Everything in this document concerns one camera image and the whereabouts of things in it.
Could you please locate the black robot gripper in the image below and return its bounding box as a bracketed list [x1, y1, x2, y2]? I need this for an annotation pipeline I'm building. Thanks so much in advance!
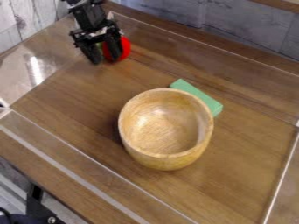
[64, 0, 122, 65]

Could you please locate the red felt fruit ball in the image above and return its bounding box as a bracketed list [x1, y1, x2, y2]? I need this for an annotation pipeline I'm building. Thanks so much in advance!
[97, 36, 130, 62]

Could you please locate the green rectangular block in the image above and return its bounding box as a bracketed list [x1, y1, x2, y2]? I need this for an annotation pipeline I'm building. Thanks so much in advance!
[169, 79, 223, 117]

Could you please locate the round wooden bowl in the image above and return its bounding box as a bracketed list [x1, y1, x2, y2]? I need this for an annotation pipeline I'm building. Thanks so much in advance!
[117, 88, 213, 171]

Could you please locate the black table clamp stand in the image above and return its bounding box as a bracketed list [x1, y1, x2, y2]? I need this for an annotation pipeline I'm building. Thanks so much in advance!
[25, 184, 66, 224]

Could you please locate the clear acrylic tray enclosure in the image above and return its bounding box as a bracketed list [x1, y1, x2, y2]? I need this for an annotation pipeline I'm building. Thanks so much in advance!
[0, 11, 299, 224]

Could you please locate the black cable loop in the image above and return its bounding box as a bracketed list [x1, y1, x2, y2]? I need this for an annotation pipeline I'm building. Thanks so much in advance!
[0, 206, 13, 224]

